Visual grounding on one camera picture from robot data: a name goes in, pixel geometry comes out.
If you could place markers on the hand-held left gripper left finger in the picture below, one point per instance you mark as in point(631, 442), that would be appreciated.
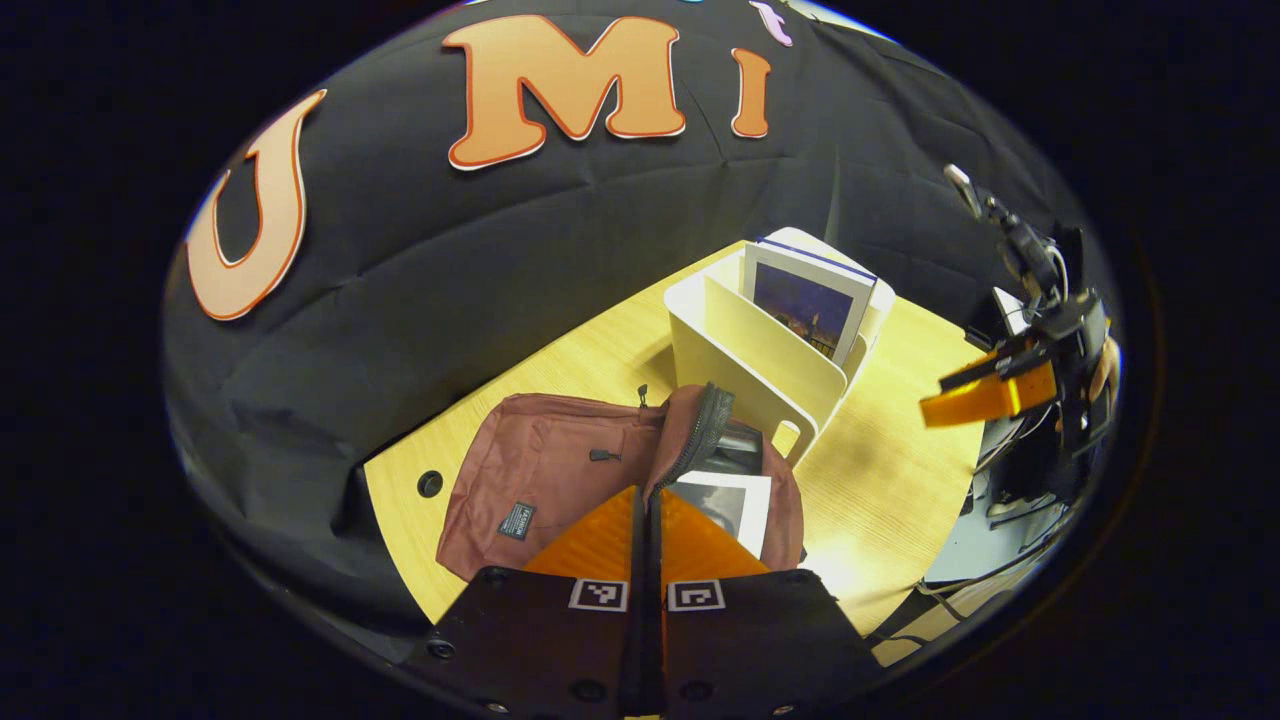
point(540, 640)

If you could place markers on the black backdrop cloth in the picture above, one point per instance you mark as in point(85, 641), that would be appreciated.
point(450, 280)

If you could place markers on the white side table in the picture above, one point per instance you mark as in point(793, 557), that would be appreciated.
point(1007, 308)

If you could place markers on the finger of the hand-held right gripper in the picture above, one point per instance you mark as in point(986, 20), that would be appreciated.
point(985, 400)
point(990, 362)

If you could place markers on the portrait cover book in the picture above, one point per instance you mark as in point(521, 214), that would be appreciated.
point(740, 505)

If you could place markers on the white plastic bookshelf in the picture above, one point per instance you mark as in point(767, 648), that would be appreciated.
point(740, 360)

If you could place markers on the maroon schoolbag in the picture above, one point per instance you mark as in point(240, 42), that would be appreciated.
point(540, 470)

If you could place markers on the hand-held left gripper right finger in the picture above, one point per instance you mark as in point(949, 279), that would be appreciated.
point(760, 640)

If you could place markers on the blue cover book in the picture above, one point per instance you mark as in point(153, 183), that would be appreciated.
point(805, 305)

